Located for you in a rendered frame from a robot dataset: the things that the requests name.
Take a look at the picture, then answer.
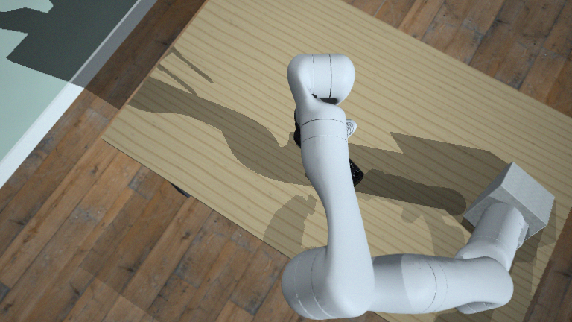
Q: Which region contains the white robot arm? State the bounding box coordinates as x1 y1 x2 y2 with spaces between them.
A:
281 54 529 320

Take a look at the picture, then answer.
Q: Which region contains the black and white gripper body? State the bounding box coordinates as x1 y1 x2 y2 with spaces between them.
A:
293 107 357 147

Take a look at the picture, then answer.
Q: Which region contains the black box with knobs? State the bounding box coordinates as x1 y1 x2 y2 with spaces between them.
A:
349 159 363 184

